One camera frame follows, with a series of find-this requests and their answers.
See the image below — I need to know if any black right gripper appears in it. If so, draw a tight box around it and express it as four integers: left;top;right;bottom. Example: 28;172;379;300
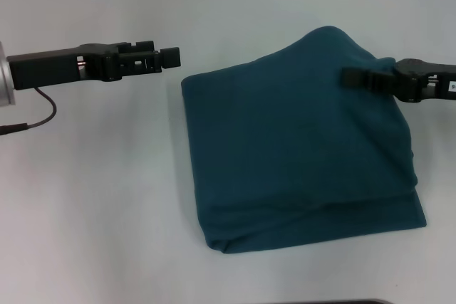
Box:
341;57;456;104

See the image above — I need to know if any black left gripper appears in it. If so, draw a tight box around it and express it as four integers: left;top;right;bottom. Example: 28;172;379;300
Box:
6;40;156;91

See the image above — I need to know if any teal FREE print T-shirt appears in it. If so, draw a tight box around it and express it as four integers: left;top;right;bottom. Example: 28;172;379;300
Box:
180;25;428;256

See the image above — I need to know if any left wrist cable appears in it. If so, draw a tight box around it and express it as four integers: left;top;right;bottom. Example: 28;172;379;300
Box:
0;86;58;137

